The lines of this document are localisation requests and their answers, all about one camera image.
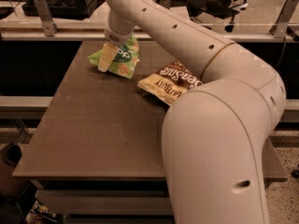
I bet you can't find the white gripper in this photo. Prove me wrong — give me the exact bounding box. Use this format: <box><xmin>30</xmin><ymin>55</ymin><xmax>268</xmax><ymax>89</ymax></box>
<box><xmin>98</xmin><ymin>25</ymin><xmax>133</xmax><ymax>72</ymax></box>

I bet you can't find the green rice chip bag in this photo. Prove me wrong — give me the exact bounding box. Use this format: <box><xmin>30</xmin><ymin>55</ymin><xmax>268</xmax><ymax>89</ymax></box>
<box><xmin>88</xmin><ymin>35</ymin><xmax>139</xmax><ymax>79</ymax></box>

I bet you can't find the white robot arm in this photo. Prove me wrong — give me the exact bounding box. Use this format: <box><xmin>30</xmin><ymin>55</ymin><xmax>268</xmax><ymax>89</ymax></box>
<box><xmin>105</xmin><ymin>0</ymin><xmax>286</xmax><ymax>224</ymax></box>

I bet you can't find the yellow brown chip bag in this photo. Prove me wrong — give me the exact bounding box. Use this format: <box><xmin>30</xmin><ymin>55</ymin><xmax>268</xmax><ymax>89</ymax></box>
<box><xmin>137</xmin><ymin>61</ymin><xmax>203</xmax><ymax>105</ymax></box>

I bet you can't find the black box on floor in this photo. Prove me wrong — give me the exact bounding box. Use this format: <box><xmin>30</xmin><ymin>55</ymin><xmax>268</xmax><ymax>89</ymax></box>
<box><xmin>21</xmin><ymin>0</ymin><xmax>107</xmax><ymax>21</ymax></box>

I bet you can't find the black office chair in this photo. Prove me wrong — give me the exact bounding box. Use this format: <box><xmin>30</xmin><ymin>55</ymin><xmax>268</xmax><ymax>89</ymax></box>
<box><xmin>187</xmin><ymin>0</ymin><xmax>238</xmax><ymax>33</ymax></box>

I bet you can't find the brown bin with hole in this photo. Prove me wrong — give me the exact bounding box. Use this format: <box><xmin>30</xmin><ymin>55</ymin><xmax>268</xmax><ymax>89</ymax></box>
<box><xmin>0</xmin><ymin>143</ymin><xmax>29</xmax><ymax>198</ymax></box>

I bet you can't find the grey drawer front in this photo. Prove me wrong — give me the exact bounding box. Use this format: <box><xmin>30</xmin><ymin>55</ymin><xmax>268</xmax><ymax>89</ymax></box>
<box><xmin>36</xmin><ymin>189</ymin><xmax>173</xmax><ymax>216</ymax></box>

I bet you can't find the left metal railing bracket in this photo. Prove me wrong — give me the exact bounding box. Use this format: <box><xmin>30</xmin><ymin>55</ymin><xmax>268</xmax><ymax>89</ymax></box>
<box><xmin>33</xmin><ymin>0</ymin><xmax>58</xmax><ymax>37</ymax></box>

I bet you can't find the metal railing bracket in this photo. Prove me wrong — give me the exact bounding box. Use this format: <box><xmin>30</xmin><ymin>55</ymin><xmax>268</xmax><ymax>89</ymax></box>
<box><xmin>159</xmin><ymin>0</ymin><xmax>171</xmax><ymax>9</ymax></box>
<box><xmin>269</xmin><ymin>0</ymin><xmax>299</xmax><ymax>38</ymax></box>
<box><xmin>33</xmin><ymin>0</ymin><xmax>58</xmax><ymax>37</ymax></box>

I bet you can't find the middle metal railing bracket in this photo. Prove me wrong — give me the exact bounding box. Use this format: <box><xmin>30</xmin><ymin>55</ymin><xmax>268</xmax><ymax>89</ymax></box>
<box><xmin>159</xmin><ymin>0</ymin><xmax>171</xmax><ymax>9</ymax></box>

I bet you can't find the right metal railing bracket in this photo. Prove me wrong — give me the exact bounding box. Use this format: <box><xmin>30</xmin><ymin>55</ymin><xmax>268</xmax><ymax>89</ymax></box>
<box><xmin>269</xmin><ymin>0</ymin><xmax>299</xmax><ymax>38</ymax></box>

